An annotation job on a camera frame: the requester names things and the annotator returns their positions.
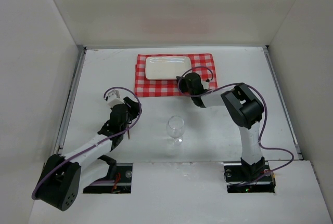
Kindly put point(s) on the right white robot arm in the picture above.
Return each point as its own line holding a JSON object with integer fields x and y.
{"x": 244, "y": 108}

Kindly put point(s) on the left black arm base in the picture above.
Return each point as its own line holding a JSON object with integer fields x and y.
{"x": 118, "y": 179}

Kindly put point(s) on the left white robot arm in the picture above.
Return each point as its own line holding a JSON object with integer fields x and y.
{"x": 64, "y": 176}

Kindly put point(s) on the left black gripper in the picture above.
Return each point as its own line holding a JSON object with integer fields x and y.
{"x": 112, "y": 129}

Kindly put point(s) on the white rectangular plate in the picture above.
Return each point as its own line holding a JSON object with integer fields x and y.
{"x": 166, "y": 67}

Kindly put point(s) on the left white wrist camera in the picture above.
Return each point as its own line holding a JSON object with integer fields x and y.
{"x": 113, "y": 98}

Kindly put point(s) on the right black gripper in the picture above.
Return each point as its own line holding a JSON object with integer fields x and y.
{"x": 182, "y": 85}

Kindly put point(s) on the clear wine glass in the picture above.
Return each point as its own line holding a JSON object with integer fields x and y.
{"x": 175, "y": 128}

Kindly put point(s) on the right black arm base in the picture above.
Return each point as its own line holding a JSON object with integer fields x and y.
{"x": 244, "y": 178}

